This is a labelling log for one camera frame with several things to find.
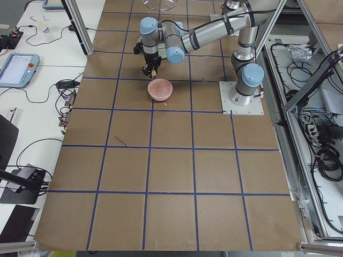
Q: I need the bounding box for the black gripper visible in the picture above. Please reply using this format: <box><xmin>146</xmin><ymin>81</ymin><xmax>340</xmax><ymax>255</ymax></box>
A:
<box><xmin>133</xmin><ymin>41</ymin><xmax>161</xmax><ymax>79</ymax></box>

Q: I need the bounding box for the paper cup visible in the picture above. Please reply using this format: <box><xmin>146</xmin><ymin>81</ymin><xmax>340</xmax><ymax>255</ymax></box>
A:
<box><xmin>38</xmin><ymin>20</ymin><xmax>50</xmax><ymax>34</ymax></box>

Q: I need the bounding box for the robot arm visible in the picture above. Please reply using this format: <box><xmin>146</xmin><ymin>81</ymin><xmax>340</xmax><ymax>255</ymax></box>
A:
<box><xmin>133</xmin><ymin>1</ymin><xmax>276</xmax><ymax>107</ymax></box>

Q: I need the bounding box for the glass pot lid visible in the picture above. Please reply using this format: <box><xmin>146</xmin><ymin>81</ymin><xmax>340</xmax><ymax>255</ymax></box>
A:
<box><xmin>142</xmin><ymin>0</ymin><xmax>178</xmax><ymax>11</ymax></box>

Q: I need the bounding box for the black cable bundle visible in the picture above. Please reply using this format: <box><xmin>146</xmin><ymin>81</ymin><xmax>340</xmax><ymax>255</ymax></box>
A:
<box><xmin>308</xmin><ymin>112</ymin><xmax>343</xmax><ymax>183</ymax></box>

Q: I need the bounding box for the aluminium frame post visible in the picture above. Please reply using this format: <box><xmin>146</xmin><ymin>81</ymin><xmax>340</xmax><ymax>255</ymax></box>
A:
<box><xmin>61</xmin><ymin>0</ymin><xmax>94</xmax><ymax>56</ymax></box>

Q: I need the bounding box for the black power adapter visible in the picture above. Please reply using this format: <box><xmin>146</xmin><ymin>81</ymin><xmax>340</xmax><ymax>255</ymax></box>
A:
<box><xmin>56</xmin><ymin>80</ymin><xmax>80</xmax><ymax>89</ymax></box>

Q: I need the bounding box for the blue teach pendant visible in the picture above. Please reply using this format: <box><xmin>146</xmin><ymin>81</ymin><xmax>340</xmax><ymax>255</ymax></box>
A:
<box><xmin>1</xmin><ymin>53</ymin><xmax>40</xmax><ymax>88</ymax></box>

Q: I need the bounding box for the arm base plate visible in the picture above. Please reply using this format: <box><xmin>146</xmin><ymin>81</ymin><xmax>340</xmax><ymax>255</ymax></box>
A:
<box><xmin>219</xmin><ymin>81</ymin><xmax>264</xmax><ymax>116</ymax></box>

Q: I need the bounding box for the black monitor stand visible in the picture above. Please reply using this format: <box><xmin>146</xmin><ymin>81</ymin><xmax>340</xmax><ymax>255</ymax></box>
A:
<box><xmin>1</xmin><ymin>116</ymin><xmax>45</xmax><ymax>205</ymax></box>

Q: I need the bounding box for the pink bowl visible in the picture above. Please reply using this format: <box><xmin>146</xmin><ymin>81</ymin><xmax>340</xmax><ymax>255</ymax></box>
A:
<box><xmin>147</xmin><ymin>79</ymin><xmax>173</xmax><ymax>101</ymax></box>

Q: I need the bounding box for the brown paper table cover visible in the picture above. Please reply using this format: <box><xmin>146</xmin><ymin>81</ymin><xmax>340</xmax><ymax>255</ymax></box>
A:
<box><xmin>35</xmin><ymin>1</ymin><xmax>302</xmax><ymax>251</ymax></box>

